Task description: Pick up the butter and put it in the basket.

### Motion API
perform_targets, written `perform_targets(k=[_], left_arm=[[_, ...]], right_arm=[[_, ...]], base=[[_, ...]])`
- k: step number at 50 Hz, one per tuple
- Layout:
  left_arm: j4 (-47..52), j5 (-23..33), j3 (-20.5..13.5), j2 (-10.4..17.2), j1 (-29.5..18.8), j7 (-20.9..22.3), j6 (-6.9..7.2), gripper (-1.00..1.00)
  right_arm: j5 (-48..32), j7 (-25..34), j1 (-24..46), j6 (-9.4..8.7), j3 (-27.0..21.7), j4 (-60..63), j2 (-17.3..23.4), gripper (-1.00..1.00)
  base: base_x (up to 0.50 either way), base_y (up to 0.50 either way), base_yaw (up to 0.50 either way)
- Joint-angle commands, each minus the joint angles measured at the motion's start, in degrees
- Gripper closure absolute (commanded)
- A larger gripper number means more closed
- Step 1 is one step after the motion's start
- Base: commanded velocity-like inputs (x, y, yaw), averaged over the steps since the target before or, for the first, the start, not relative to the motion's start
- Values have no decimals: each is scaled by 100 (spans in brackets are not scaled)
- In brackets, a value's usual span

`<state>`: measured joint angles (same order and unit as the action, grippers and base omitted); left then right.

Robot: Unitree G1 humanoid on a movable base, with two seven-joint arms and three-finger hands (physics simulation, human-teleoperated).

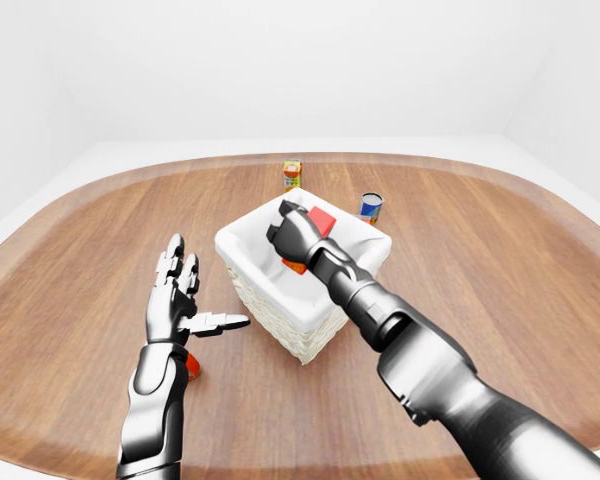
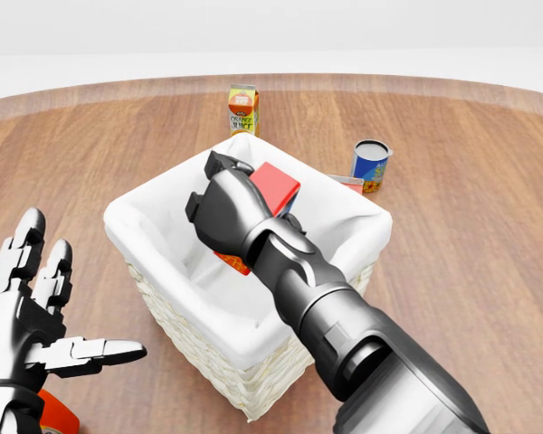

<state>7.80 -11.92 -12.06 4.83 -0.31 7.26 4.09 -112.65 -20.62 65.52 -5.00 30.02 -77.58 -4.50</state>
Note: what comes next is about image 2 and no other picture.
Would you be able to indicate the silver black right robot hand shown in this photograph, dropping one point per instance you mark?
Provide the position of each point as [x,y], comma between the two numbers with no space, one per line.
[228,212]

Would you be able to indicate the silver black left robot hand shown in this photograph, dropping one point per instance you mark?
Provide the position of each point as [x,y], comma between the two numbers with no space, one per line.
[25,316]

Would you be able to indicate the red butter box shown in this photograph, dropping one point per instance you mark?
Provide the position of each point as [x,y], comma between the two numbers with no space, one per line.
[276,185]

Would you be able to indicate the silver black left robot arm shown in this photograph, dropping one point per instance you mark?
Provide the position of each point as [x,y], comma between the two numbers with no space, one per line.
[9,413]

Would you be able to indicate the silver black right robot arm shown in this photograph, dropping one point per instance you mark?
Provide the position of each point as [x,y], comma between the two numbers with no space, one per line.
[353,325]

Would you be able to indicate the white wicker basket with lining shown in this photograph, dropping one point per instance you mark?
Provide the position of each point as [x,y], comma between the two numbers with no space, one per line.
[217,294]

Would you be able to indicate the orange juice carton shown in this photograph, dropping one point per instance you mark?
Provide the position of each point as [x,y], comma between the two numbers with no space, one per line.
[243,113]

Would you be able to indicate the orange red food container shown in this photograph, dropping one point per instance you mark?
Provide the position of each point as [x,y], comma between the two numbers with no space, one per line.
[61,413]

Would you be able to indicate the flat red printed box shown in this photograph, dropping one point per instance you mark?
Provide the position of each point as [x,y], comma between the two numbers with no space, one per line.
[350,182]

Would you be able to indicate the blue printed tin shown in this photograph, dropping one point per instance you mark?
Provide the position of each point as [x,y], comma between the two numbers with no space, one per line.
[370,167]

